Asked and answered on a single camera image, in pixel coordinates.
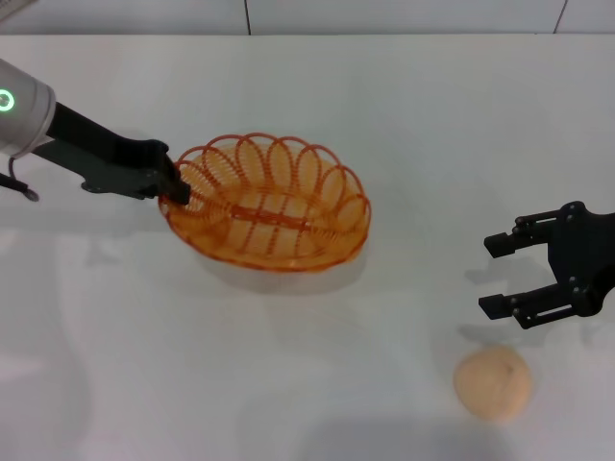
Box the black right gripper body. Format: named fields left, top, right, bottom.
left=547, top=201, right=615, bottom=318

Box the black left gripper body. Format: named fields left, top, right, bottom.
left=36, top=101, right=170, bottom=201

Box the round tan bread bun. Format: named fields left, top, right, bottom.
left=453, top=345, right=533, bottom=425

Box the orange wire basket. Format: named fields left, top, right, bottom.
left=158, top=130, right=372, bottom=273

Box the left arm cable with connector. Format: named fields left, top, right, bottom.
left=0, top=156, right=39, bottom=203

